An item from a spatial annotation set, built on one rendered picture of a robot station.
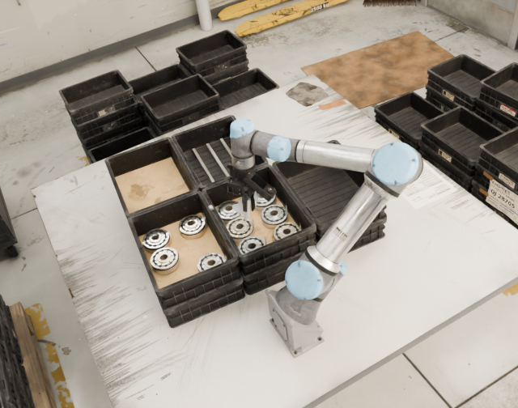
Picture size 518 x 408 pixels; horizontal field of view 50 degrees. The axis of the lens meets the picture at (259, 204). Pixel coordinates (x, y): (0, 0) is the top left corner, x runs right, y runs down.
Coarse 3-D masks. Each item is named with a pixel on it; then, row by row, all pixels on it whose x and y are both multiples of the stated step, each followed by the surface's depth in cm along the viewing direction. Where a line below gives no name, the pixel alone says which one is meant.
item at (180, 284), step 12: (168, 204) 210; (204, 204) 207; (132, 216) 207; (132, 228) 202; (228, 240) 193; (144, 264) 189; (228, 264) 185; (192, 276) 183; (204, 276) 184; (156, 288) 181; (168, 288) 181
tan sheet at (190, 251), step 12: (168, 228) 214; (180, 240) 209; (192, 240) 208; (204, 240) 208; (180, 252) 205; (192, 252) 204; (204, 252) 204; (216, 252) 203; (180, 264) 201; (192, 264) 200; (156, 276) 198; (168, 276) 197; (180, 276) 196
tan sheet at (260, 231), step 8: (232, 200) 222; (216, 208) 219; (256, 216) 214; (288, 216) 212; (256, 224) 211; (296, 224) 208; (256, 232) 208; (264, 232) 207; (272, 232) 207; (264, 240) 204; (272, 240) 204
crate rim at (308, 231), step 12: (264, 168) 219; (204, 192) 212; (288, 192) 207; (300, 204) 202; (216, 216) 202; (312, 228) 192; (276, 240) 190; (288, 240) 191; (252, 252) 188; (264, 252) 189
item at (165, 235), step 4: (156, 228) 210; (160, 228) 210; (148, 232) 209; (152, 232) 209; (160, 232) 209; (164, 232) 209; (144, 236) 208; (148, 236) 208; (164, 236) 207; (168, 236) 207; (144, 240) 207; (148, 240) 206; (160, 240) 206; (164, 240) 206; (144, 244) 205; (148, 244) 205; (152, 244) 205; (156, 244) 204; (160, 244) 205; (164, 244) 205; (148, 248) 204; (152, 248) 203; (156, 248) 203
